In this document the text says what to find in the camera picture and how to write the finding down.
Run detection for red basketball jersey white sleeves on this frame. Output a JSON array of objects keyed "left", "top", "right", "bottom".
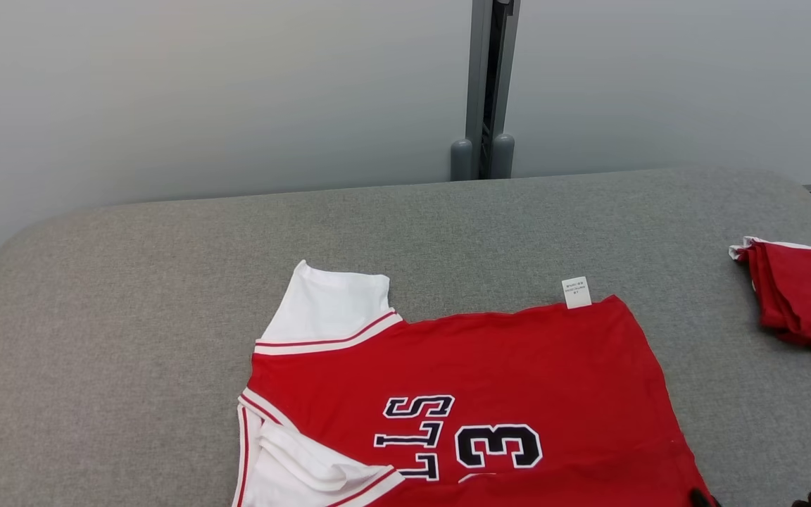
[{"left": 232, "top": 261, "right": 721, "bottom": 507}]

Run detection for red shorts white trim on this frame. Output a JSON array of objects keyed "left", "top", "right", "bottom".
[{"left": 729, "top": 237, "right": 811, "bottom": 365}]

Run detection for grey partition post with feet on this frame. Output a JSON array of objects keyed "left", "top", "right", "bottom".
[{"left": 450, "top": 0, "right": 521, "bottom": 182}]

